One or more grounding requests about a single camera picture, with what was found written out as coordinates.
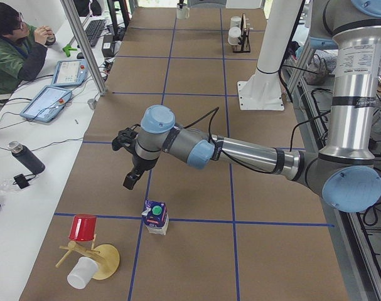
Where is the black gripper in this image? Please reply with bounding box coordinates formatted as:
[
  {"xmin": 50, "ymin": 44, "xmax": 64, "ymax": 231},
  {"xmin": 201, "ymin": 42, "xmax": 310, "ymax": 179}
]
[{"xmin": 111, "ymin": 124, "xmax": 140, "ymax": 152}]

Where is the blue white milk carton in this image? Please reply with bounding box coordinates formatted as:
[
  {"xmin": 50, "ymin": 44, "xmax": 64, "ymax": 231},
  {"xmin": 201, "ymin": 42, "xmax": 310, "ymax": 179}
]
[{"xmin": 141, "ymin": 200, "xmax": 169, "ymax": 235}]

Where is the white HOME mug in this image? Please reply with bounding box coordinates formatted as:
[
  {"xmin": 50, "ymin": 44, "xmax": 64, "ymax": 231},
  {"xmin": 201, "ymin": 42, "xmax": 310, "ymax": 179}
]
[{"xmin": 176, "ymin": 6, "xmax": 190, "ymax": 19}]

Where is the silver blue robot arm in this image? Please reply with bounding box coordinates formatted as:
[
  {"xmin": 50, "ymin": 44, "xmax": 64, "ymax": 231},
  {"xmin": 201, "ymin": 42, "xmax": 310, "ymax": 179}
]
[{"xmin": 112, "ymin": 1, "xmax": 381, "ymax": 213}]

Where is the red plastic cup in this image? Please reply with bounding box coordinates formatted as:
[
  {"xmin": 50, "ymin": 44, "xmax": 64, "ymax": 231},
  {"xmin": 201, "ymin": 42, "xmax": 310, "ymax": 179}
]
[{"xmin": 68, "ymin": 214, "xmax": 97, "ymax": 241}]

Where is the wooden cup tree stand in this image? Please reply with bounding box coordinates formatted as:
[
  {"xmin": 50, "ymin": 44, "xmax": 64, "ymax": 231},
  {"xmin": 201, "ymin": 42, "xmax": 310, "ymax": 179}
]
[{"xmin": 55, "ymin": 235, "xmax": 120, "ymax": 280}]

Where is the white plastic cup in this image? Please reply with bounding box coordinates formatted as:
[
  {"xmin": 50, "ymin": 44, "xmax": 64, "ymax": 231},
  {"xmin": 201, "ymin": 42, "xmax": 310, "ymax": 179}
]
[{"xmin": 67, "ymin": 256, "xmax": 99, "ymax": 289}]

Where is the blue teach pendant tablet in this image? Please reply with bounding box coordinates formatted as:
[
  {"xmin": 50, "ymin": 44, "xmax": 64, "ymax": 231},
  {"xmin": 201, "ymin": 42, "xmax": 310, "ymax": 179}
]
[{"xmin": 19, "ymin": 85, "xmax": 72, "ymax": 123}]

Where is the black water bottle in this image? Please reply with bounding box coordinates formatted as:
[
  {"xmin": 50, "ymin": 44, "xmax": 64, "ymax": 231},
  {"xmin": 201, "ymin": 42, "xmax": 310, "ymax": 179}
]
[{"xmin": 8, "ymin": 141, "xmax": 45, "ymax": 175}]

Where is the green plastic tool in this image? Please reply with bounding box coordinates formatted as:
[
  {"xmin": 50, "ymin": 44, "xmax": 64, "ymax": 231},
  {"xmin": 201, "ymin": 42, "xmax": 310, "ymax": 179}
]
[{"xmin": 62, "ymin": 44, "xmax": 77, "ymax": 58}]

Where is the black small adapter box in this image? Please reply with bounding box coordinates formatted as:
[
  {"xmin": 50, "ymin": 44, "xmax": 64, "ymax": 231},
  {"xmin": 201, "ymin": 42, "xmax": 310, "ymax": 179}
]
[{"xmin": 14, "ymin": 174, "xmax": 30, "ymax": 189}]

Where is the black keyboard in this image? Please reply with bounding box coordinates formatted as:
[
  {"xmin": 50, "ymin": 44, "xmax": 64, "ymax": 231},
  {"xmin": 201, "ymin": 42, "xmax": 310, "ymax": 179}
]
[{"xmin": 85, "ymin": 19, "xmax": 106, "ymax": 48}]

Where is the seated person green jacket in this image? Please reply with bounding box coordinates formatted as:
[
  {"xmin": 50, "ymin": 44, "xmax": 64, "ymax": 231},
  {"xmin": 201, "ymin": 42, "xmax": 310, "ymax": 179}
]
[{"xmin": 0, "ymin": 2, "xmax": 56, "ymax": 95}]

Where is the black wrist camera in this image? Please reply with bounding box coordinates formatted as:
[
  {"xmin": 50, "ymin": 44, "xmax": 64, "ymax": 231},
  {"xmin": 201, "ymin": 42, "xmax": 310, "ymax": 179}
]
[{"xmin": 123, "ymin": 167, "xmax": 144, "ymax": 190}]

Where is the aluminium frame post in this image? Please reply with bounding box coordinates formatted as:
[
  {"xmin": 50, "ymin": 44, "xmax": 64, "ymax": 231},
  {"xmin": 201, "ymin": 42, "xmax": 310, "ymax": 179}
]
[{"xmin": 60, "ymin": 0, "xmax": 107, "ymax": 96}]

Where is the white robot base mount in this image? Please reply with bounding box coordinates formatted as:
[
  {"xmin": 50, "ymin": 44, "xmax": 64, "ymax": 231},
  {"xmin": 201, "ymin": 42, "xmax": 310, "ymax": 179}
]
[{"xmin": 237, "ymin": 0, "xmax": 303, "ymax": 111}]

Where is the black wire cup rack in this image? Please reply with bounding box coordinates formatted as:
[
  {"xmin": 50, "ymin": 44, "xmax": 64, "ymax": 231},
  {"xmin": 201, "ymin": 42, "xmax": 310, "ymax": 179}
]
[{"xmin": 231, "ymin": 13, "xmax": 251, "ymax": 53}]

